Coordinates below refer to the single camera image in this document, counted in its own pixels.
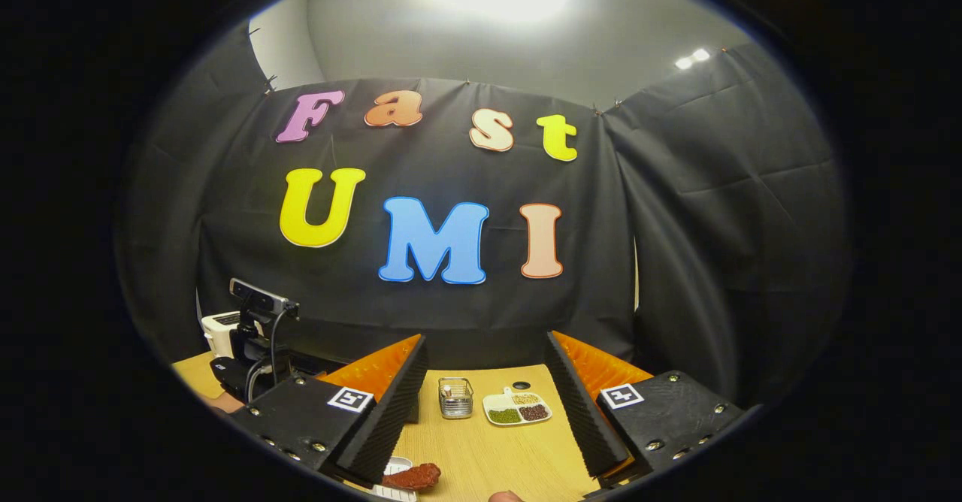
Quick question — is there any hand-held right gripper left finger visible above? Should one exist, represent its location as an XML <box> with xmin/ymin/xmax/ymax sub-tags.
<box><xmin>225</xmin><ymin>334</ymin><xmax>429</xmax><ymax>485</ymax></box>

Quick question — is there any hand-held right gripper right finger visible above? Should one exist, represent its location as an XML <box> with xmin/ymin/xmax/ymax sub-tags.
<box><xmin>546</xmin><ymin>330</ymin><xmax>745</xmax><ymax>479</ymax></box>

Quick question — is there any reddish brown meat piece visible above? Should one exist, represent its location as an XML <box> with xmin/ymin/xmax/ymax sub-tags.
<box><xmin>382</xmin><ymin>463</ymin><xmax>442</xmax><ymax>490</ymax></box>

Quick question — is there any white toaster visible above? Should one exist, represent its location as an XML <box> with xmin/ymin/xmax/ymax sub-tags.
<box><xmin>201</xmin><ymin>312</ymin><xmax>243</xmax><ymax>358</ymax></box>

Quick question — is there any white sectioned plate with beans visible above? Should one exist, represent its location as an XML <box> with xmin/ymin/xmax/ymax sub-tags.
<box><xmin>483</xmin><ymin>388</ymin><xmax>553</xmax><ymax>427</ymax></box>

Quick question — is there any small white ribbed tray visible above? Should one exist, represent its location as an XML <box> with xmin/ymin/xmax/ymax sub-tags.
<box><xmin>372</xmin><ymin>455</ymin><xmax>418</xmax><ymax>502</ymax></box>

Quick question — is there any black backdrop cloth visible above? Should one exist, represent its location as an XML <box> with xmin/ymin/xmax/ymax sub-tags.
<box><xmin>113</xmin><ymin>21</ymin><xmax>850</xmax><ymax>413</ymax></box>

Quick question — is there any metal wire basket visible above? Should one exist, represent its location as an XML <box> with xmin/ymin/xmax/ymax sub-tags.
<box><xmin>438</xmin><ymin>377</ymin><xmax>474</xmax><ymax>420</ymax></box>

